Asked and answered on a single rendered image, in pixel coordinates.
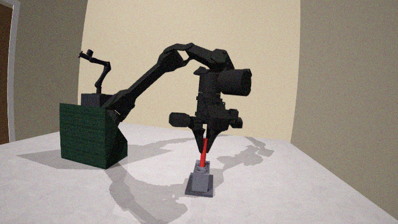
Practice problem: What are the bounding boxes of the red peg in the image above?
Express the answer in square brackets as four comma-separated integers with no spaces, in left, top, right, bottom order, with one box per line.
[200,138,208,167]

